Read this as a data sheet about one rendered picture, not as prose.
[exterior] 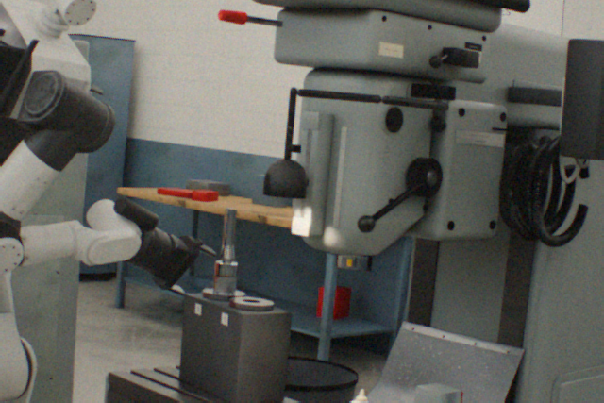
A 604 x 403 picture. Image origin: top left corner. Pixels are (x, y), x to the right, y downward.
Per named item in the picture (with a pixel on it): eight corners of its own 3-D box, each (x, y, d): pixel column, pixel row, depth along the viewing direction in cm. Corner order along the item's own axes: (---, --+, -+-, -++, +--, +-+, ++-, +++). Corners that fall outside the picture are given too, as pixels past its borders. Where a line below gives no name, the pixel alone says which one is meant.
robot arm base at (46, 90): (34, 135, 188) (69, 76, 189) (-2, 112, 196) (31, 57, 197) (92, 170, 199) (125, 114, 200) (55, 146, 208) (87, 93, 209)
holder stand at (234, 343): (235, 406, 223) (243, 307, 222) (177, 378, 240) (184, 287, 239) (284, 401, 230) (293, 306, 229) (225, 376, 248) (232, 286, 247)
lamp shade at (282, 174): (254, 193, 191) (257, 156, 191) (276, 193, 197) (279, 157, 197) (292, 199, 188) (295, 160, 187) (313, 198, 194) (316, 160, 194)
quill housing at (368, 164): (358, 260, 193) (376, 69, 192) (273, 243, 208) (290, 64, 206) (429, 257, 207) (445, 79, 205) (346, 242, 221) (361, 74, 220)
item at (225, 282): (222, 289, 241) (224, 264, 241) (240, 293, 239) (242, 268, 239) (209, 291, 237) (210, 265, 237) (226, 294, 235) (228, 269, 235)
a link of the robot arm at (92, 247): (140, 260, 219) (76, 270, 211) (120, 232, 225) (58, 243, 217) (144, 232, 215) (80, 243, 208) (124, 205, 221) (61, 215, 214)
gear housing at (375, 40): (370, 68, 188) (376, 8, 187) (268, 62, 205) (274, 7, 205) (491, 85, 212) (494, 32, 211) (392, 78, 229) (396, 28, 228)
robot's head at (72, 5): (52, 32, 204) (75, -8, 201) (32, 3, 210) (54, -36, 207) (79, 39, 209) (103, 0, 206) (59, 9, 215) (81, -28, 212)
